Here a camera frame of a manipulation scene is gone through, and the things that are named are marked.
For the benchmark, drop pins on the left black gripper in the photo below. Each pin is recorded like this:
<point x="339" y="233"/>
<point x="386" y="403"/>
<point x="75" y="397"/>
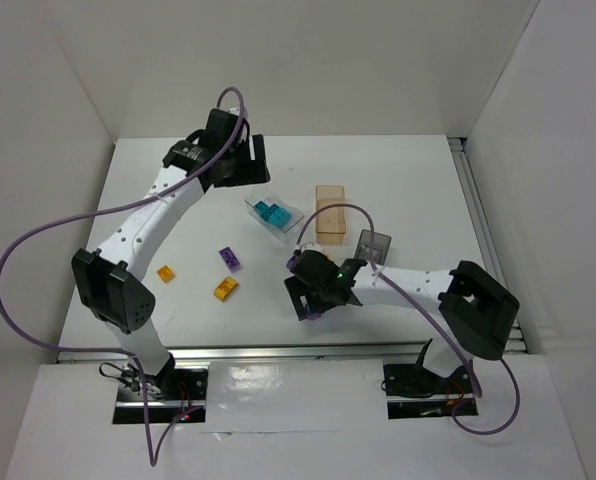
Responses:
<point x="248" y="163"/>

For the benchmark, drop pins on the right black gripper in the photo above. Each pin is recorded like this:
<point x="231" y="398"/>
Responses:
<point x="303" y="293"/>

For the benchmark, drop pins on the purple flower lego brick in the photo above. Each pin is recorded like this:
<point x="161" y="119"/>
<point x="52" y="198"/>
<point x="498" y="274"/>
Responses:
<point x="313" y="315"/>

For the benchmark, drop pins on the purple rounded lego brick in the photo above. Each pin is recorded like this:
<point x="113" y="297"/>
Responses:
<point x="292" y="261"/>

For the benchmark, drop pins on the small teal lego brick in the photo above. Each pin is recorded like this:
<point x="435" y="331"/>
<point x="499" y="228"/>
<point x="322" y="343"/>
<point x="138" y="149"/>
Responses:
<point x="260" y="207"/>

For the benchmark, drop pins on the teal rectangular lego brick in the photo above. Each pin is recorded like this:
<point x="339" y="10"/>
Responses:
<point x="269" y="212"/>

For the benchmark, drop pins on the teal rounded lego brick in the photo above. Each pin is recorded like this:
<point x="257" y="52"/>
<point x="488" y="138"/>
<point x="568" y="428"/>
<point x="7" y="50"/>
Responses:
<point x="280" y="218"/>

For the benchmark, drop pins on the yellow curved lego brick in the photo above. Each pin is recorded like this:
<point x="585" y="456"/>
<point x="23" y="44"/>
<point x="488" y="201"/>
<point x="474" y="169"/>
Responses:
<point x="225" y="288"/>

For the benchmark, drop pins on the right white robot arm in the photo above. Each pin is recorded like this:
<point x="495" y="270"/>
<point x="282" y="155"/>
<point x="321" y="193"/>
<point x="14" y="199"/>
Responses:
<point x="471" y="312"/>

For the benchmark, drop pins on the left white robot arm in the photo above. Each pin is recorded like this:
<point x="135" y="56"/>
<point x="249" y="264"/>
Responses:
<point x="109" y="278"/>

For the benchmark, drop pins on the clear plastic container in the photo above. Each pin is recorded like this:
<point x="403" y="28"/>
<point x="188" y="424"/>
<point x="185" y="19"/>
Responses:
<point x="290" y="232"/>

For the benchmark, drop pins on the orange translucent container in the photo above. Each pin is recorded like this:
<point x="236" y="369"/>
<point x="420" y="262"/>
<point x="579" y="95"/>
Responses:
<point x="330" y="224"/>

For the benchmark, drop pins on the dark grey translucent container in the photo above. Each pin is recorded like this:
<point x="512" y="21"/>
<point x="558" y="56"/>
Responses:
<point x="373" y="247"/>

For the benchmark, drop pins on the small yellow lego brick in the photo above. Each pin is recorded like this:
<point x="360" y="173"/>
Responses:
<point x="166" y="274"/>

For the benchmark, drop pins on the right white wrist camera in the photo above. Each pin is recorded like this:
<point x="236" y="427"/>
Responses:
<point x="311" y="246"/>

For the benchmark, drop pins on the front aluminium rail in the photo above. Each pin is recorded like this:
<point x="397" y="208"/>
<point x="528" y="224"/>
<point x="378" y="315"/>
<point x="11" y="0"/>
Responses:
<point x="514" y="346"/>

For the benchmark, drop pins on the aluminium rail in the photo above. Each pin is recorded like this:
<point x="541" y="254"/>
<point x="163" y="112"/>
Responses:
<point x="514" y="346"/>
<point x="476" y="209"/>

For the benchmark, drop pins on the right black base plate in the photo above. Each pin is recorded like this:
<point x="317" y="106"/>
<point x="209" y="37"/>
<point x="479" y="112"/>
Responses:
<point x="415" y="393"/>

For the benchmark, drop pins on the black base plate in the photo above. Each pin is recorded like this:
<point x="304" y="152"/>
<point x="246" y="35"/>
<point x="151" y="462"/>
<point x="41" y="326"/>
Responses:
<point x="415" y="393"/>
<point x="184" y="399"/>

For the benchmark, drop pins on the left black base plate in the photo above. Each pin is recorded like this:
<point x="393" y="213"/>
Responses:
<point x="184" y="399"/>

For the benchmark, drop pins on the right aluminium rail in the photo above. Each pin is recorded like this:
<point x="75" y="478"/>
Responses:
<point x="476" y="209"/>

